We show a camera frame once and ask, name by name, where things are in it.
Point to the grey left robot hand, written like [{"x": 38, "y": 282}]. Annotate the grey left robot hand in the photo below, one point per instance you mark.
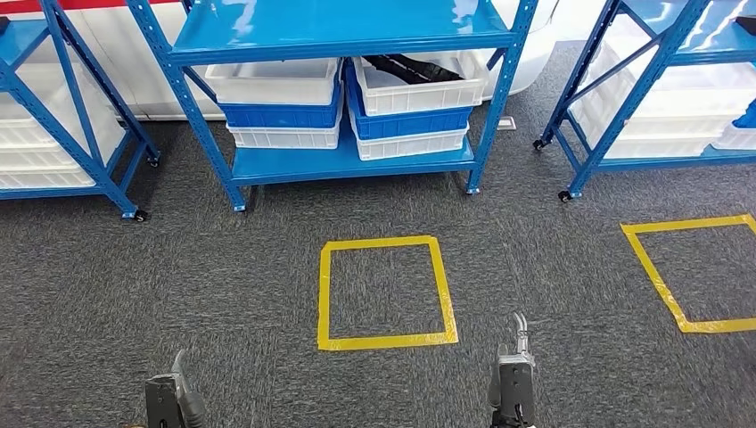
[{"x": 192, "y": 407}]

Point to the blue metal shelf rack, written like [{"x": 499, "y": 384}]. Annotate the blue metal shelf rack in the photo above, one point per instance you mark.
[
  {"x": 331, "y": 23},
  {"x": 18, "y": 35},
  {"x": 697, "y": 44}
]

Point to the black plastic part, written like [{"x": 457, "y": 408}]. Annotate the black plastic part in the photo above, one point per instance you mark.
[
  {"x": 747, "y": 26},
  {"x": 4, "y": 25}
]

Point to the yellow floor tape square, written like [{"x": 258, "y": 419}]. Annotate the yellow floor tape square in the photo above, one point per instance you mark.
[
  {"x": 384, "y": 242},
  {"x": 679, "y": 225}
]

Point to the white plastic bin stack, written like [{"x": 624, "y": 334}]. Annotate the white plastic bin stack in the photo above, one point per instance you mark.
[
  {"x": 23, "y": 159},
  {"x": 679, "y": 106}
]

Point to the blue plastic crate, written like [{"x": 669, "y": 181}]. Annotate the blue plastic crate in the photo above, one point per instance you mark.
[
  {"x": 407, "y": 125},
  {"x": 277, "y": 116},
  {"x": 747, "y": 118}
]

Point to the white vehicle with red stripe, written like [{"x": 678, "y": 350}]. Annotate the white vehicle with red stripe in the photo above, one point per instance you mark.
[{"x": 118, "y": 71}]

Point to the small black object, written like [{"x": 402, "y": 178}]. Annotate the small black object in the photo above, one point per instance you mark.
[{"x": 413, "y": 69}]

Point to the small white floor plate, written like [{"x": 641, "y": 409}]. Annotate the small white floor plate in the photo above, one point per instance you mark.
[{"x": 507, "y": 123}]

